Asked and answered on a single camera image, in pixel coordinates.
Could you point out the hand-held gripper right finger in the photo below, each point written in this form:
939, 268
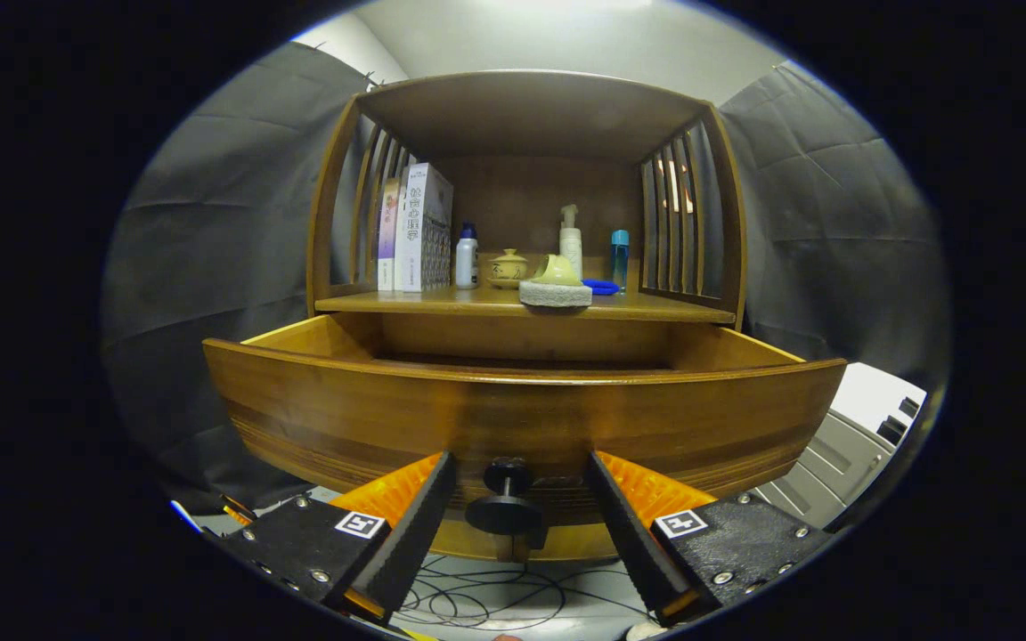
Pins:
633, 543

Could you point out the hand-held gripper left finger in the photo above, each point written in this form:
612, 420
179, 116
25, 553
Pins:
406, 543

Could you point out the wooden drawer with black knob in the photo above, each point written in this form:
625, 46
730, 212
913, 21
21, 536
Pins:
344, 418

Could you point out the wooden cabinet door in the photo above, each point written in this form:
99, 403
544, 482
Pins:
468, 545
584, 543

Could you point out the wooden countertop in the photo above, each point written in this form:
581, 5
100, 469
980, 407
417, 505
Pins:
460, 301

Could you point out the brown wooden cabinet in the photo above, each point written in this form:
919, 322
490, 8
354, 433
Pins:
531, 116

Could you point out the blue folded cloth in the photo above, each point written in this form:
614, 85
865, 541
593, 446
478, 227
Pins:
602, 287

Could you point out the white grey plastic case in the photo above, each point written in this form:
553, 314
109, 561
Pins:
869, 401

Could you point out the clear blue bottle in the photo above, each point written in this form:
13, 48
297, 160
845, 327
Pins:
620, 263

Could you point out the white bottle with blue cap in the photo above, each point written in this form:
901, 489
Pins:
467, 263

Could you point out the yellow lidded teacup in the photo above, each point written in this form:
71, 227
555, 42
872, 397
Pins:
508, 267

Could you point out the white pump bottle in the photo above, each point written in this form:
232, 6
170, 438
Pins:
571, 245

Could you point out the thin purple book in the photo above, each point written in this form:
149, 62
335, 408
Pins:
387, 236

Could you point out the thick white book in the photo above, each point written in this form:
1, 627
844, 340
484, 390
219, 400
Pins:
424, 231

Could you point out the black backdrop cloth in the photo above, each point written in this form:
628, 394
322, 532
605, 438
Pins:
210, 267

